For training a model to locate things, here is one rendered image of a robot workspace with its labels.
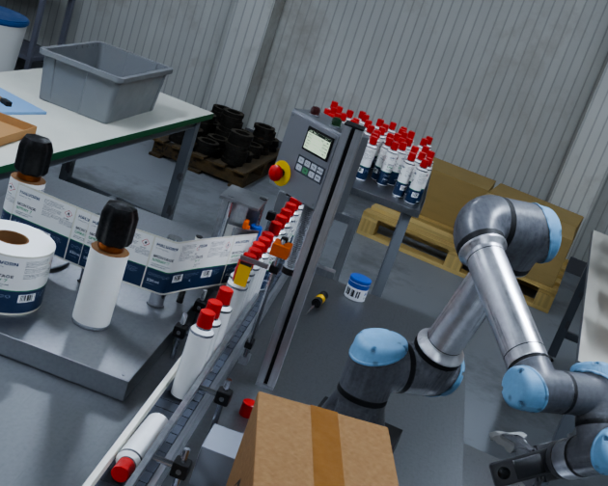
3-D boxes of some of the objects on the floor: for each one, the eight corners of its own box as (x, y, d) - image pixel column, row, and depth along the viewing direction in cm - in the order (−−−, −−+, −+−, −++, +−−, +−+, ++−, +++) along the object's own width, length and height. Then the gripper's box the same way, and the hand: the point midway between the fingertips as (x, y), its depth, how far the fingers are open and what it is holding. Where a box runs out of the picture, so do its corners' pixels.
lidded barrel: (-39, 82, 705) (-20, -3, 686) (24, 107, 697) (43, 21, 678) (-84, 89, 657) (-66, -3, 638) (-17, 116, 649) (3, 23, 629)
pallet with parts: (287, 168, 774) (302, 121, 762) (237, 191, 674) (254, 139, 662) (204, 134, 788) (217, 89, 777) (144, 151, 689) (158, 100, 677)
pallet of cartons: (560, 278, 729) (588, 215, 713) (552, 315, 639) (583, 245, 623) (385, 207, 757) (407, 146, 741) (354, 233, 667) (378, 164, 651)
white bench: (53, 202, 544) (88, 63, 519) (172, 253, 529) (213, 113, 504) (-218, 292, 367) (-185, 89, 343) (-51, 373, 352) (-4, 167, 328)
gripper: (602, 507, 179) (538, 514, 197) (572, 400, 184) (512, 417, 201) (566, 518, 176) (504, 524, 193) (536, 409, 180) (478, 424, 198)
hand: (496, 472), depth 196 cm, fingers open, 14 cm apart
